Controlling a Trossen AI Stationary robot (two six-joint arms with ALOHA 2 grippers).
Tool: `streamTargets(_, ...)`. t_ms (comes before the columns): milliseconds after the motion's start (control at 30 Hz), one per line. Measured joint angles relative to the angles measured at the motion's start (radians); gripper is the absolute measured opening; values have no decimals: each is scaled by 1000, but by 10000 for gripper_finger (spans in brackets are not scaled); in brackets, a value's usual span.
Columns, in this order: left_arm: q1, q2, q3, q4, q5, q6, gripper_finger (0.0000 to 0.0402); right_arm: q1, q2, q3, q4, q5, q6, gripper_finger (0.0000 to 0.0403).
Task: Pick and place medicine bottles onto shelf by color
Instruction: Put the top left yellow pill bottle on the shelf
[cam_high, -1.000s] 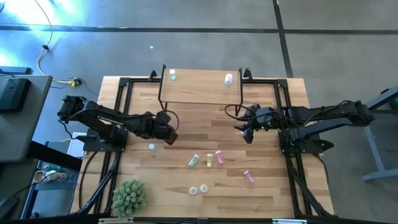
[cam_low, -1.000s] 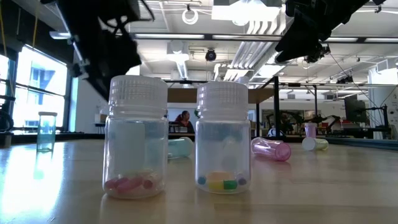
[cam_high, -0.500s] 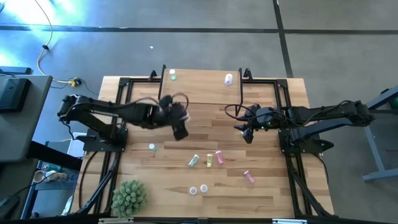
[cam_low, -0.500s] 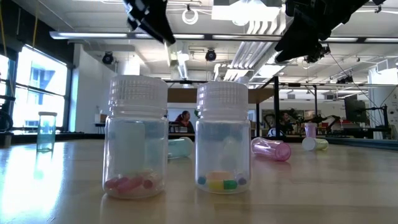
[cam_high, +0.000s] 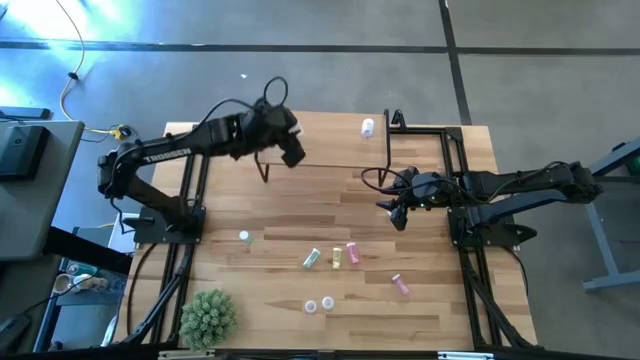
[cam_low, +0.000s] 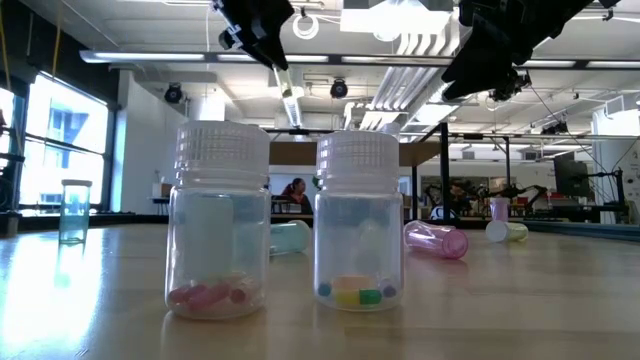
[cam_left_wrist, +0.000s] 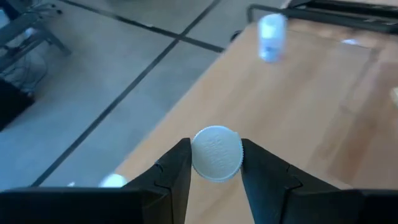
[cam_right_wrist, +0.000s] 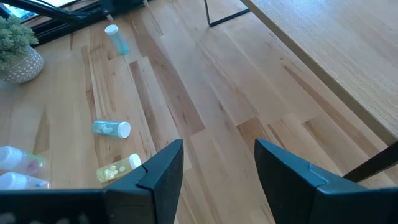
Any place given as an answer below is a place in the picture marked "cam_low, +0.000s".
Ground white coiled cable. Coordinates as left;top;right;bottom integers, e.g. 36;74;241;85
292;12;321;41

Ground white black round object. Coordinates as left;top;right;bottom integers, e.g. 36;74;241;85
429;204;459;221

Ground black computer monitor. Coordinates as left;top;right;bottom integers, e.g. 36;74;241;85
553;158;591;199

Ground black aluminium rig frame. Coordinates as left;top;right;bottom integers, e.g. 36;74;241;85
0;212;640;243

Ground black ceiling spotlight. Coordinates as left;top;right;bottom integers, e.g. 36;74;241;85
163;82;185;105
329;78;350;100

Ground large window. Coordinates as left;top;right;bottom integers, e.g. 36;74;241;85
19;73;110;211

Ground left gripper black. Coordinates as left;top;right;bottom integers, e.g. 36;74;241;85
212;0;296;71

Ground yellow pill bottle white cap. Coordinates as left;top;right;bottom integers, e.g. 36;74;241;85
272;64;297;100
485;219;530;244

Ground clear jar with mixed pills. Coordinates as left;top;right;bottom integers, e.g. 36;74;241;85
313;130;405;313

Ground clear jar with pink pills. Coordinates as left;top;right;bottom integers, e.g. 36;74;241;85
164;119;272;321

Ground green pill bottle white cap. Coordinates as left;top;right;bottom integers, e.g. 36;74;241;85
269;219;313;257
58;178;94;246

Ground wooden shelf black metal legs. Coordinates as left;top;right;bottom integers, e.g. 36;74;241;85
268;121;454;225

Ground person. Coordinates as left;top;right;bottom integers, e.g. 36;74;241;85
279;177;314;216

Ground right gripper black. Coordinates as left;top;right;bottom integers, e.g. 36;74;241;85
441;0;551;102

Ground white ceiling duct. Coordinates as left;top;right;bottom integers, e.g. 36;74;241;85
372;29;464;114

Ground pink pill bottle white cap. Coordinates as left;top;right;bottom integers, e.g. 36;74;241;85
403;219;470;261
489;196;511;223

